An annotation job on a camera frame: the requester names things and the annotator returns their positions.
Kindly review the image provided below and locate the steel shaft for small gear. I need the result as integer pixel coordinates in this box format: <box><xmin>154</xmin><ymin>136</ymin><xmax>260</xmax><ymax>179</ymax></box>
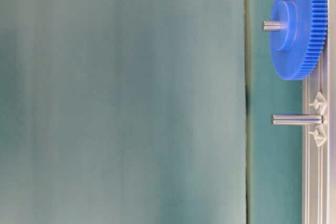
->
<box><xmin>271</xmin><ymin>114</ymin><xmax>323</xmax><ymax>125</ymax></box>

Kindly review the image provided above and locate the steel shaft under large gear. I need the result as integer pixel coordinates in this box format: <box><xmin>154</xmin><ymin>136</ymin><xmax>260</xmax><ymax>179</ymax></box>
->
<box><xmin>261</xmin><ymin>20</ymin><xmax>285</xmax><ymax>31</ymax></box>

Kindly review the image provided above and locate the large blue plastic gear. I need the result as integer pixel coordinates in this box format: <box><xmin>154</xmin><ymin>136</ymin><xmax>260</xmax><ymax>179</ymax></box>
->
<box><xmin>269</xmin><ymin>0</ymin><xmax>328</xmax><ymax>80</ymax></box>

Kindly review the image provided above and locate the aluminium extrusion rail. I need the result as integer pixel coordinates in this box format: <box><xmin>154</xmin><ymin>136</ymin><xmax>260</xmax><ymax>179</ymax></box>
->
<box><xmin>302</xmin><ymin>0</ymin><xmax>335</xmax><ymax>223</ymax></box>

